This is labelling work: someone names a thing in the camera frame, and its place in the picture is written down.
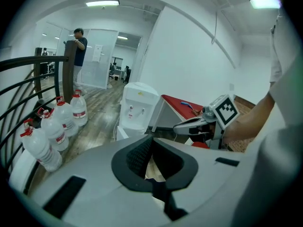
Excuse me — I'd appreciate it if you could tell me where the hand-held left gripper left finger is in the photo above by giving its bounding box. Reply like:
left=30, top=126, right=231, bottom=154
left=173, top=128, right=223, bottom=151
left=29, top=134, right=171, bottom=227

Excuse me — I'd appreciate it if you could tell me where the operator arm in white sleeve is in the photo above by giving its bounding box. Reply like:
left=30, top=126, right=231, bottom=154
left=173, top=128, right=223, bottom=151
left=231, top=7, right=303, bottom=227

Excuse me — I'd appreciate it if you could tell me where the brown wooden railing post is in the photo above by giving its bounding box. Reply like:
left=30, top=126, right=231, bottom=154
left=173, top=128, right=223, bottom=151
left=62, top=40, right=79, bottom=104
left=34, top=47, right=44, bottom=100

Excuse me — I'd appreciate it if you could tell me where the white water dispenser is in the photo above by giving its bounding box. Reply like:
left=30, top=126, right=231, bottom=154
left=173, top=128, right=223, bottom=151
left=116, top=81, right=160, bottom=142

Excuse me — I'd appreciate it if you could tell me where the black metal railing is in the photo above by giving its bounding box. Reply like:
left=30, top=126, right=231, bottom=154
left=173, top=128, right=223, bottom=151
left=0, top=55, right=70, bottom=175

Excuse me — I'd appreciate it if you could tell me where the person's right forearm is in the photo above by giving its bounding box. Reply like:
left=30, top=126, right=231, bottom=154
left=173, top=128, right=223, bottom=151
left=223, top=92, right=276, bottom=147

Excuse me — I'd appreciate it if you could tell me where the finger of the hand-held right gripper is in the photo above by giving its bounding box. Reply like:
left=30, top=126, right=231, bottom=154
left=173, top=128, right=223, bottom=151
left=173, top=117, right=206, bottom=131
left=174, top=122, right=214, bottom=136

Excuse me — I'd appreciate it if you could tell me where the white wall conduit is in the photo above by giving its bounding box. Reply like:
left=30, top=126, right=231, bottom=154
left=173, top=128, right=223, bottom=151
left=210, top=10, right=219, bottom=45

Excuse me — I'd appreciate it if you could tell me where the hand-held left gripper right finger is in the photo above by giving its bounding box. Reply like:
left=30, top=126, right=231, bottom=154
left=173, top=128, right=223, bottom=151
left=151, top=137, right=248, bottom=227

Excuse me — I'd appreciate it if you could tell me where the frosted glass partition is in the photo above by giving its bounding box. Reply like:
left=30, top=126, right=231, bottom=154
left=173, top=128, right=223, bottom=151
left=80, top=28, right=119, bottom=90

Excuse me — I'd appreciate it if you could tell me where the red table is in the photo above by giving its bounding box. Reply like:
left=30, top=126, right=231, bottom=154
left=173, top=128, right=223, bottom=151
left=151, top=94, right=211, bottom=149

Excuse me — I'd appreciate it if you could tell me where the long ceiling light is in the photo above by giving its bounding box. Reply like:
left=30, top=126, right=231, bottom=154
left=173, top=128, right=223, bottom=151
left=85, top=0, right=120, bottom=8
left=249, top=0, right=282, bottom=10

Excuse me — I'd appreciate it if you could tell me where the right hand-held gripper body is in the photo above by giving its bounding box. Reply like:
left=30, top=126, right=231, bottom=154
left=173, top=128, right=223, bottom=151
left=202, top=94, right=241, bottom=151

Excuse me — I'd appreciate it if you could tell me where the white paper sheet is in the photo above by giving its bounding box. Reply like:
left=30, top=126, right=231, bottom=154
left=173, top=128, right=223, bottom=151
left=91, top=44, right=104, bottom=62

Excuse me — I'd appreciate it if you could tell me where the clear water jug red cap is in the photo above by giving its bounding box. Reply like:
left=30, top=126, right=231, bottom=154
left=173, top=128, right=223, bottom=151
left=19, top=118, right=63, bottom=173
left=70, top=89, right=89, bottom=127
left=37, top=107, right=70, bottom=151
left=54, top=96, right=79, bottom=137

